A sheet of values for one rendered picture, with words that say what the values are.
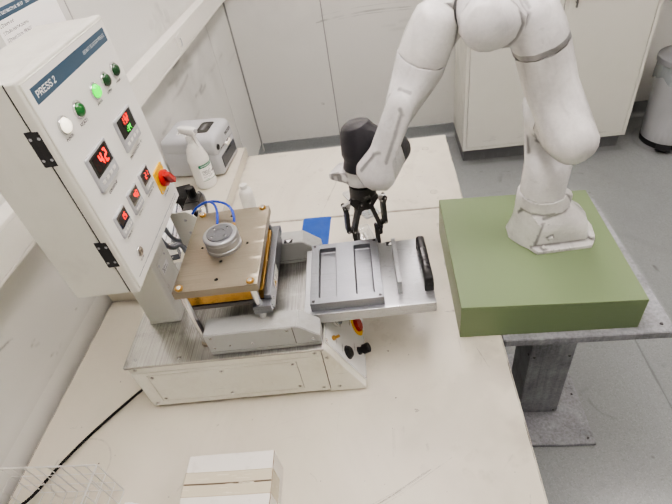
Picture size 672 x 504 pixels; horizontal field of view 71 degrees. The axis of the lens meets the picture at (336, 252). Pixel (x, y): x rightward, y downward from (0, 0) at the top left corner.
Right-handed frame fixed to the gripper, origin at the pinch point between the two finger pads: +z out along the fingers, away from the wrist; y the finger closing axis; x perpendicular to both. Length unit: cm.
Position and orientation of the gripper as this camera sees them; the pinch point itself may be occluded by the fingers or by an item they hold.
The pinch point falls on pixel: (368, 237)
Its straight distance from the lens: 144.8
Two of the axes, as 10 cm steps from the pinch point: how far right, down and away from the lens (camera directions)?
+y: 9.6, -2.7, 1.1
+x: -2.6, -6.2, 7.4
